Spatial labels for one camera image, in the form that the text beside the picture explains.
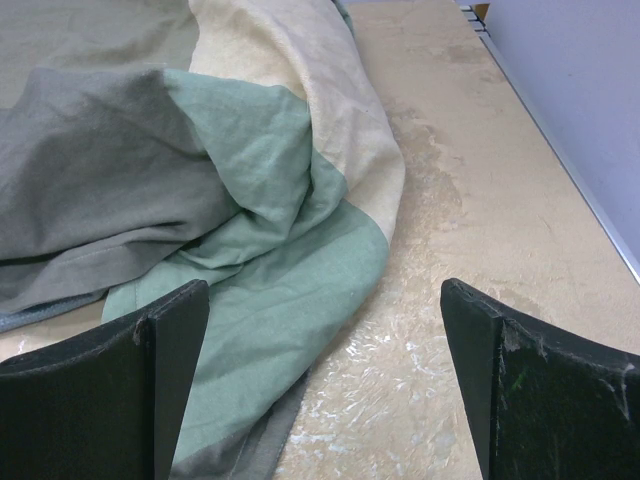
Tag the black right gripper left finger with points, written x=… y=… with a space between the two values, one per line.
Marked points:
x=107 y=403

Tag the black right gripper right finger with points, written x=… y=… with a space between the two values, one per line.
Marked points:
x=541 y=402

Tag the aluminium table edge rail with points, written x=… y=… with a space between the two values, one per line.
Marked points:
x=575 y=67

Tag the green grey patchwork pillowcase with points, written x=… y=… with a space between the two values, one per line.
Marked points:
x=148 y=144

